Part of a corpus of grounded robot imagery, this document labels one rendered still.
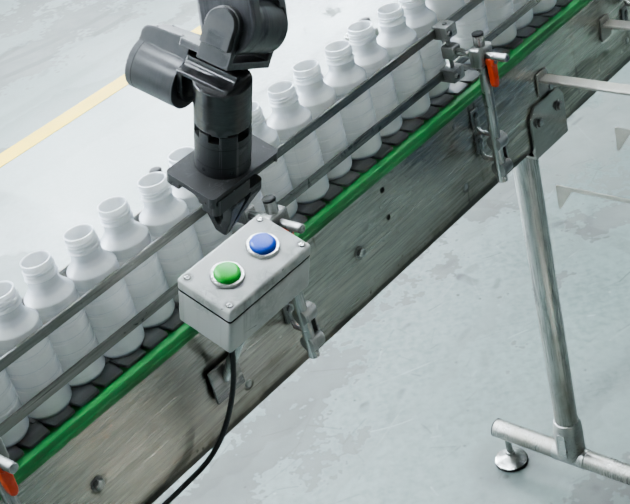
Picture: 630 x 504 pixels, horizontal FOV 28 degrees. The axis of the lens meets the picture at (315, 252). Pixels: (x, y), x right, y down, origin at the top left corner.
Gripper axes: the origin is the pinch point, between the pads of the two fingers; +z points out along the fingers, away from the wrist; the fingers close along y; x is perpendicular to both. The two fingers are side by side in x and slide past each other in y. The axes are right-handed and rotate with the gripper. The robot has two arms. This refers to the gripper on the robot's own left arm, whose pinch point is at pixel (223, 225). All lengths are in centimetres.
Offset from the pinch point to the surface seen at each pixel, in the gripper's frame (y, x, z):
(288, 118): -28.6, -14.4, 11.1
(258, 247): -5.1, 0.7, 6.8
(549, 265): -79, 6, 64
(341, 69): -40.5, -15.1, 10.3
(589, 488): -81, 25, 116
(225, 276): 0.7, 0.9, 6.8
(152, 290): 0.3, -11.1, 18.2
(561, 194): -80, 4, 48
